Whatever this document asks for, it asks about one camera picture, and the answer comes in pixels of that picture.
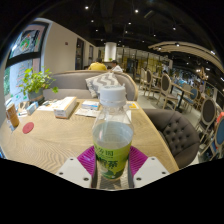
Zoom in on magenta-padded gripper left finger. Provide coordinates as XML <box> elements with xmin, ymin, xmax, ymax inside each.
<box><xmin>55</xmin><ymin>145</ymin><xmax>98</xmax><ymax>189</ymax></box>

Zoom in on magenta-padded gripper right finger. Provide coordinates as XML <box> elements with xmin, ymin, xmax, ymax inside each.
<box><xmin>127</xmin><ymin>145</ymin><xmax>170</xmax><ymax>189</ymax></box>

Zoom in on green-label clear drink bottle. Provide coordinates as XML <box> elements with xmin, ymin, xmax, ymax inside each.
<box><xmin>91</xmin><ymin>84</ymin><xmax>135</xmax><ymax>182</ymax></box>

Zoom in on grey tufted armchair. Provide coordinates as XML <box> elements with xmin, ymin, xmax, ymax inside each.
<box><xmin>143</xmin><ymin>108</ymin><xmax>201</xmax><ymax>169</ymax></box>

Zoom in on white printed paper sheet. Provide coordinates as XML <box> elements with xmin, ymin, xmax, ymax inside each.
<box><xmin>75</xmin><ymin>108</ymin><xmax>98</xmax><ymax>118</ymax></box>

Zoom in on flat round red coaster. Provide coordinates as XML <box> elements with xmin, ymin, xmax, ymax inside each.
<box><xmin>22</xmin><ymin>121</ymin><xmax>35</xmax><ymax>135</ymax></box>

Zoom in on white cardboard box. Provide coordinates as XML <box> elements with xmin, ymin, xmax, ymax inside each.
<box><xmin>53</xmin><ymin>96</ymin><xmax>78</xmax><ymax>120</ymax></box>

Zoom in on small yellow card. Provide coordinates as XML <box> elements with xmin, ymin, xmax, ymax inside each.
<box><xmin>126</xmin><ymin>101</ymin><xmax>140</xmax><ymax>110</ymax></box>

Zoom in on blue white booklet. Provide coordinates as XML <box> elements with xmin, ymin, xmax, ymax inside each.
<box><xmin>81</xmin><ymin>100</ymin><xmax>101</xmax><ymax>111</ymax></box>

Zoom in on white picture leaflet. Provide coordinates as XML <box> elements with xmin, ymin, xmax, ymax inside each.
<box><xmin>36</xmin><ymin>99</ymin><xmax>64</xmax><ymax>112</ymax></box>

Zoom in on group of dining chairs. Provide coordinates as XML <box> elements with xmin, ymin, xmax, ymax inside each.
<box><xmin>138</xmin><ymin>66</ymin><xmax>224</xmax><ymax>161</ymax></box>

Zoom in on brown ceramic mug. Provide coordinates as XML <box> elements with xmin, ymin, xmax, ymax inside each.
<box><xmin>5</xmin><ymin>102</ymin><xmax>20</xmax><ymax>128</ymax></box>

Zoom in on grey zigzag cushion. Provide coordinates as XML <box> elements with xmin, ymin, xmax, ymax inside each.
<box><xmin>85</xmin><ymin>72</ymin><xmax>122</xmax><ymax>99</ymax></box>

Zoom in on green potted plant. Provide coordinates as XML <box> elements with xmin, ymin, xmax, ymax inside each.
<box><xmin>19</xmin><ymin>67</ymin><xmax>59</xmax><ymax>103</ymax></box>

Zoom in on person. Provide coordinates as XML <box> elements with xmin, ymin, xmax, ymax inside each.
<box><xmin>88</xmin><ymin>58</ymin><xmax>108</xmax><ymax>72</ymax></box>
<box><xmin>109</xmin><ymin>59</ymin><xmax>124</xmax><ymax>74</ymax></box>

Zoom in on round food window poster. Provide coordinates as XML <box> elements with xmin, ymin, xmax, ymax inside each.
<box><xmin>11</xmin><ymin>23</ymin><xmax>48</xmax><ymax>59</ymax></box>

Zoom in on ceiling spot lights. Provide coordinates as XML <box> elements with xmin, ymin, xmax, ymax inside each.
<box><xmin>83</xmin><ymin>3</ymin><xmax>221</xmax><ymax>84</ymax></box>

